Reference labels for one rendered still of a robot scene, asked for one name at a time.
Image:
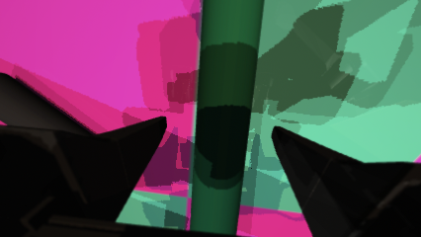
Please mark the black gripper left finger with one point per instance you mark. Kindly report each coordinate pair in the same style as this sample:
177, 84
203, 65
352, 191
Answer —
102, 170

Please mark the black cylinder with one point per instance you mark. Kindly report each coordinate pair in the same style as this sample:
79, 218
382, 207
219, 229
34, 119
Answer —
19, 106

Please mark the dark green cylinder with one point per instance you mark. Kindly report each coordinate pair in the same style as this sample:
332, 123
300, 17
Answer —
230, 39

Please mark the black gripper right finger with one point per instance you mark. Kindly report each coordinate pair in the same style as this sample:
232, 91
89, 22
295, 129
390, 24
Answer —
340, 196

